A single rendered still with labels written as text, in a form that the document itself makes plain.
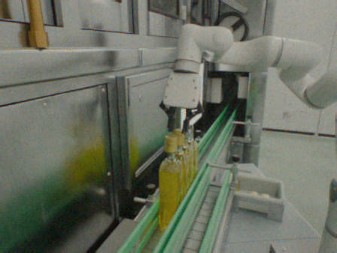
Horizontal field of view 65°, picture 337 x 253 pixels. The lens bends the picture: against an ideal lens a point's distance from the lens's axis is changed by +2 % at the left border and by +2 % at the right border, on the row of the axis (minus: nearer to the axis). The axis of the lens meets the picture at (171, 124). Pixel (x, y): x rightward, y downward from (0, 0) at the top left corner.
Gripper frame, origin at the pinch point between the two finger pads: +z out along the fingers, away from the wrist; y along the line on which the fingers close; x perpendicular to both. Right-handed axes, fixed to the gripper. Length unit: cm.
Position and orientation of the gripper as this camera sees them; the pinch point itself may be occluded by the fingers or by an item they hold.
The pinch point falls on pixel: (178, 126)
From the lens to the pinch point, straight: 75.5
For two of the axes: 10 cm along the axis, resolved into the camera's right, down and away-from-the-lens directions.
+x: 3.3, 0.4, 9.4
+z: -1.5, 9.9, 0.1
